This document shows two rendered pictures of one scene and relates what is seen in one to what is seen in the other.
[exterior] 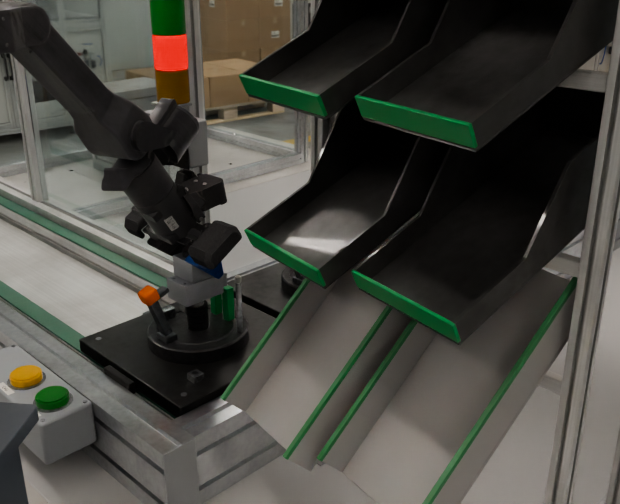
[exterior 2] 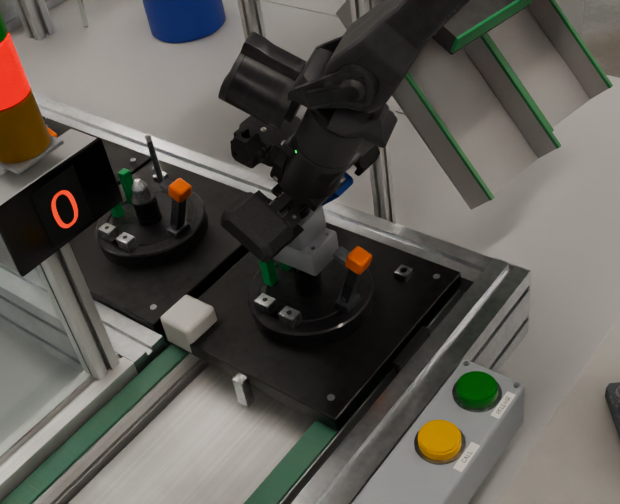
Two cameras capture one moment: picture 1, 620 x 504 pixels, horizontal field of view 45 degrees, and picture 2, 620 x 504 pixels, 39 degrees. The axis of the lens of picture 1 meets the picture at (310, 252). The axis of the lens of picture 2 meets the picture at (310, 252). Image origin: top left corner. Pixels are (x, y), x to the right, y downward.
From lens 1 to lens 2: 128 cm
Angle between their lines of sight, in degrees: 76
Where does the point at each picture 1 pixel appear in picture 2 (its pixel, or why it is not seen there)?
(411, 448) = (532, 83)
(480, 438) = (560, 22)
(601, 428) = not seen: hidden behind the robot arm
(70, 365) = (385, 418)
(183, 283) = (325, 236)
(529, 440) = not seen: hidden behind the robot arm
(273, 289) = (169, 270)
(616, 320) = (127, 106)
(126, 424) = (494, 312)
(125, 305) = (134, 482)
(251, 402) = (469, 198)
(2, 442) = not seen: outside the picture
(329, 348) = (448, 108)
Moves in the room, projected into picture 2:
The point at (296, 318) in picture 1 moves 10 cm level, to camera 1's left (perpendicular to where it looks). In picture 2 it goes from (424, 116) to (446, 165)
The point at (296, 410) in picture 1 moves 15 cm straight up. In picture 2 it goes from (490, 154) to (490, 42)
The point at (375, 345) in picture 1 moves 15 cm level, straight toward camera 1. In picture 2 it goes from (486, 53) to (612, 35)
